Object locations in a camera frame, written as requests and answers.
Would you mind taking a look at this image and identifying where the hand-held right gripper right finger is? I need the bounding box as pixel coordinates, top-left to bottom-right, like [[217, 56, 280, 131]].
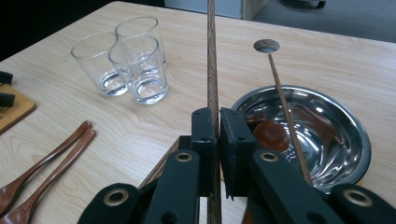
[[219, 106, 260, 200]]

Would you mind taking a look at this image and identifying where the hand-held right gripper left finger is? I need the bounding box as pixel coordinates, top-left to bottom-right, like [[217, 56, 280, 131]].
[[190, 106, 218, 198]]

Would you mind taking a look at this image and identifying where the carved wooden coaster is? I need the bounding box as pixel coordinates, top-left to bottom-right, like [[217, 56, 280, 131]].
[[0, 83, 37, 135]]

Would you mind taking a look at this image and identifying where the reddish brown wooden spoon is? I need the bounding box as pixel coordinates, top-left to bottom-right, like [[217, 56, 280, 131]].
[[0, 129, 97, 224], [244, 111, 290, 153], [0, 120, 93, 216]]

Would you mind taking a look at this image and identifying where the row of brown chopsticks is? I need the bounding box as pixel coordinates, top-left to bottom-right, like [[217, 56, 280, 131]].
[[138, 136, 181, 189]]

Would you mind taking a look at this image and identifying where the brown wooden chopstick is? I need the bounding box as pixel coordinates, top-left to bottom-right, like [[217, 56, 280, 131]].
[[205, 0, 222, 224], [267, 53, 314, 187]]

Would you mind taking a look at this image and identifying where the shiny metal bowl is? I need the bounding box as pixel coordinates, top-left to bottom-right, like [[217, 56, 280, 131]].
[[231, 85, 372, 194]]

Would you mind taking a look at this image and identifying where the clear glass cup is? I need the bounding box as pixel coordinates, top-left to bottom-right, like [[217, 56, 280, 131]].
[[107, 34, 169, 105], [114, 16, 167, 68], [70, 32, 129, 97]]

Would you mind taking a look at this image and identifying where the grey round cable grommet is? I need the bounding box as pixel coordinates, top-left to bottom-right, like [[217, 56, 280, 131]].
[[253, 38, 280, 54]]

